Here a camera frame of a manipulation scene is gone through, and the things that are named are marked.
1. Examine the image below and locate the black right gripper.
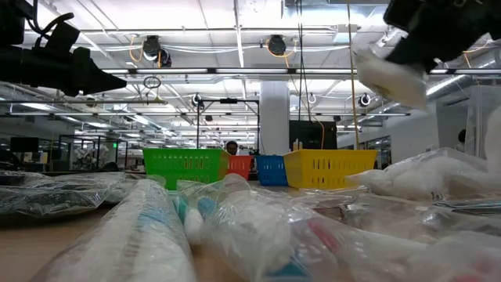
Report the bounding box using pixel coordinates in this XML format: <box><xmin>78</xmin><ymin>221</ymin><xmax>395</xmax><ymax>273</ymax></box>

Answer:
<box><xmin>383</xmin><ymin>0</ymin><xmax>501</xmax><ymax>74</ymax></box>

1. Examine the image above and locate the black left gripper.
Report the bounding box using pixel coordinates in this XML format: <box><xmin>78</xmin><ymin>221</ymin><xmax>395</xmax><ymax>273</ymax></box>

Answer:
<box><xmin>0</xmin><ymin>45</ymin><xmax>128</xmax><ymax>98</ymax></box>

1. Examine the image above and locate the bagged silver nail clipper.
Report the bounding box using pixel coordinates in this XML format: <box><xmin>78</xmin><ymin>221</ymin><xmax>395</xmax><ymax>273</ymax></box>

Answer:
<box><xmin>336</xmin><ymin>203</ymin><xmax>501</xmax><ymax>242</ymax></box>
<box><xmin>301</xmin><ymin>186</ymin><xmax>373</xmax><ymax>220</ymax></box>
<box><xmin>430</xmin><ymin>193</ymin><xmax>501</xmax><ymax>216</ymax></box>

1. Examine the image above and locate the bagged blue toothbrush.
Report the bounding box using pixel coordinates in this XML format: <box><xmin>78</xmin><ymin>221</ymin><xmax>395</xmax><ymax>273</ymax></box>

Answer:
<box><xmin>170</xmin><ymin>173</ymin><xmax>251</xmax><ymax>251</ymax></box>

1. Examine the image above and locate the bagged pink toothbrush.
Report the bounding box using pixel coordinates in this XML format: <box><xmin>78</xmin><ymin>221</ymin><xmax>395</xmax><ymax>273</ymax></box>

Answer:
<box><xmin>201</xmin><ymin>183</ymin><xmax>501</xmax><ymax>282</ymax></box>

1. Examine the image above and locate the black desk monitor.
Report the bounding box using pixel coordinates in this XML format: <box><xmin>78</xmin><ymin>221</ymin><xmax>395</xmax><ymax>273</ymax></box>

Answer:
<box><xmin>9</xmin><ymin>136</ymin><xmax>40</xmax><ymax>154</ymax></box>

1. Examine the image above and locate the green plastic basket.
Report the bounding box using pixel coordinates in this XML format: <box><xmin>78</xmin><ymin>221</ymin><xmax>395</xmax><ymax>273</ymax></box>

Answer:
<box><xmin>142</xmin><ymin>147</ymin><xmax>231</xmax><ymax>191</ymax></box>

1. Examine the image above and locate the yellow plastic basket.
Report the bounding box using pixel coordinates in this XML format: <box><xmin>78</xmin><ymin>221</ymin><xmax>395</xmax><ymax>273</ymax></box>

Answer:
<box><xmin>282</xmin><ymin>148</ymin><xmax>379</xmax><ymax>191</ymax></box>

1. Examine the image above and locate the white room pillar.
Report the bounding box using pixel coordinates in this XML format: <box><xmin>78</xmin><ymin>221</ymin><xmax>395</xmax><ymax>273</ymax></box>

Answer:
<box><xmin>259</xmin><ymin>80</ymin><xmax>290</xmax><ymax>157</ymax></box>

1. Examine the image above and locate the orange plastic basket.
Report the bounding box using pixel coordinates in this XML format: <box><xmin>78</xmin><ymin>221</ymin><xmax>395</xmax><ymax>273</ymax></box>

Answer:
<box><xmin>226</xmin><ymin>154</ymin><xmax>254</xmax><ymax>181</ymax></box>

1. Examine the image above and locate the blue plastic basket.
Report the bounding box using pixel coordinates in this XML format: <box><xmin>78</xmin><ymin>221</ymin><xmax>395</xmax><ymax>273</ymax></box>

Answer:
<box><xmin>256</xmin><ymin>154</ymin><xmax>289</xmax><ymax>187</ymax></box>

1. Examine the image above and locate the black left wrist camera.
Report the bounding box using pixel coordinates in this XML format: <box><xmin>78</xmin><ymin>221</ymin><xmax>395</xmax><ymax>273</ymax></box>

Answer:
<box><xmin>34</xmin><ymin>21</ymin><xmax>82</xmax><ymax>52</ymax></box>

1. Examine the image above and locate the black ceiling cable reel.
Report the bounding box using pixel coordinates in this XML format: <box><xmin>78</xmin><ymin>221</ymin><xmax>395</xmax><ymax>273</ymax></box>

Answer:
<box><xmin>267</xmin><ymin>34</ymin><xmax>289</xmax><ymax>57</ymax></box>
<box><xmin>141</xmin><ymin>34</ymin><xmax>173</xmax><ymax>68</ymax></box>

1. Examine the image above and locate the yellow hanging cable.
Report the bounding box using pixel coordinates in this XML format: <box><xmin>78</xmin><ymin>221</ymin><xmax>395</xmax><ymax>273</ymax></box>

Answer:
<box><xmin>346</xmin><ymin>0</ymin><xmax>361</xmax><ymax>150</ymax></box>

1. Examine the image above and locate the black table frame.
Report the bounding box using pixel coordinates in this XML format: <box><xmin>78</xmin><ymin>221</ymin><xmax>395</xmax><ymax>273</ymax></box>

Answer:
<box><xmin>38</xmin><ymin>168</ymin><xmax>259</xmax><ymax>182</ymax></box>

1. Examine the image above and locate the black hanging cable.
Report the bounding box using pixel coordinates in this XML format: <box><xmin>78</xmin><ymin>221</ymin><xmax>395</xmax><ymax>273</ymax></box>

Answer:
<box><xmin>295</xmin><ymin>0</ymin><xmax>314</xmax><ymax>123</ymax></box>

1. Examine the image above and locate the orange hanging cable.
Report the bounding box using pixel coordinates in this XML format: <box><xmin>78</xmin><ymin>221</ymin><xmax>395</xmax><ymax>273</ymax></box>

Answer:
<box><xmin>315</xmin><ymin>118</ymin><xmax>326</xmax><ymax>151</ymax></box>

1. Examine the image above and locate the black wall screen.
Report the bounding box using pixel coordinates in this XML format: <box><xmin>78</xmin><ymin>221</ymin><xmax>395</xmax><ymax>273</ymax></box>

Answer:
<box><xmin>288</xmin><ymin>120</ymin><xmax>338</xmax><ymax>151</ymax></box>

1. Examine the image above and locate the black background station frame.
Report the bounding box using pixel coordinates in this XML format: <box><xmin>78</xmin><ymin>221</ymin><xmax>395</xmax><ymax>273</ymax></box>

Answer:
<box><xmin>195</xmin><ymin>97</ymin><xmax>261</xmax><ymax>152</ymax></box>

